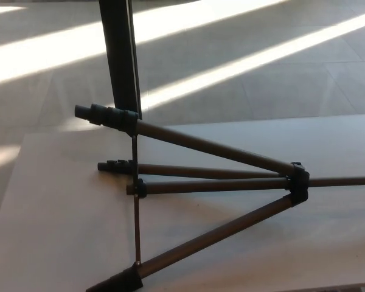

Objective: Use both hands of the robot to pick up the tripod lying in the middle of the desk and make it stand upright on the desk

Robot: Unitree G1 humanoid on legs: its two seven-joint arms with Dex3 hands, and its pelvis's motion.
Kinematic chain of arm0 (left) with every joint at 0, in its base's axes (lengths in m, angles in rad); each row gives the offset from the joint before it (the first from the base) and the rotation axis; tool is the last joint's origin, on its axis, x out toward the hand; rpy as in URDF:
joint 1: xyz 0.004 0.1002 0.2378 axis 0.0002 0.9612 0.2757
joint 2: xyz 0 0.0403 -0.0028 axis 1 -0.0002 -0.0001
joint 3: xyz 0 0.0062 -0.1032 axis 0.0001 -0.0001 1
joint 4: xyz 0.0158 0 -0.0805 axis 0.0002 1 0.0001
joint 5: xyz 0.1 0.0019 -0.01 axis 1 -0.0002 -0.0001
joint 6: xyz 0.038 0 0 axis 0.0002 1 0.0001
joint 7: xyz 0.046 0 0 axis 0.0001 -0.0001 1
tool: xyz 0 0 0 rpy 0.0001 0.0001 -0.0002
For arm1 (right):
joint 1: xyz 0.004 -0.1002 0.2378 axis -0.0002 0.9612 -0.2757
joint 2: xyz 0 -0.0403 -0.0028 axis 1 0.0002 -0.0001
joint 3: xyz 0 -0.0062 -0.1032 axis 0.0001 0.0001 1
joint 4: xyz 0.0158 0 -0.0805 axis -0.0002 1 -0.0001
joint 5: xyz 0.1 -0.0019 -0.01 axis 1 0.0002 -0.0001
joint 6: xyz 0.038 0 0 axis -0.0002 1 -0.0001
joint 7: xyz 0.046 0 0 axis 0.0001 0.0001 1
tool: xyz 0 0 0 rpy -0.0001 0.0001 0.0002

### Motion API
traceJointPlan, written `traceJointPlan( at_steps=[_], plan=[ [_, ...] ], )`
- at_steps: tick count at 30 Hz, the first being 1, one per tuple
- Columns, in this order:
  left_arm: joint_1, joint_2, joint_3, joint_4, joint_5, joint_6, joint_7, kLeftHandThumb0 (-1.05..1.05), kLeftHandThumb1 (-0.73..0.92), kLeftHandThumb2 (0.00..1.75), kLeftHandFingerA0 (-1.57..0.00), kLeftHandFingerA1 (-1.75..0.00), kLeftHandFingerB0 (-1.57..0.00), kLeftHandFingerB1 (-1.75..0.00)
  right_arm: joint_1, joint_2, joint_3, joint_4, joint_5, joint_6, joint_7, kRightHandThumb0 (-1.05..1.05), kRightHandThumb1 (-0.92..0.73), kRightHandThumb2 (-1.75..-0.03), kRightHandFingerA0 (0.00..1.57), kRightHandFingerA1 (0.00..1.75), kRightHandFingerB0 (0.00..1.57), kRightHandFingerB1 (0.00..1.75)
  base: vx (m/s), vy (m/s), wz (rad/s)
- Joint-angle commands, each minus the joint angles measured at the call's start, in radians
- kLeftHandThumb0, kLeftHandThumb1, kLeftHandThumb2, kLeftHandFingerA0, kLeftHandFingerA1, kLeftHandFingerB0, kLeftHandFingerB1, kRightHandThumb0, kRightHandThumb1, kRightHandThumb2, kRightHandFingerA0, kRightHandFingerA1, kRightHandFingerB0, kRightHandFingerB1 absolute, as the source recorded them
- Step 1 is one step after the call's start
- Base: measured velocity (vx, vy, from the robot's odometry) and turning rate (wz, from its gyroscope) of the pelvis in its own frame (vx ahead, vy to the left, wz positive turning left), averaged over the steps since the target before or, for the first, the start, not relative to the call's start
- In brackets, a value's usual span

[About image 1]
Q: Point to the black upright pole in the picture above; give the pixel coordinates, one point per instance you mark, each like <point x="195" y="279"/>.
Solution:
<point x="118" y="61"/>

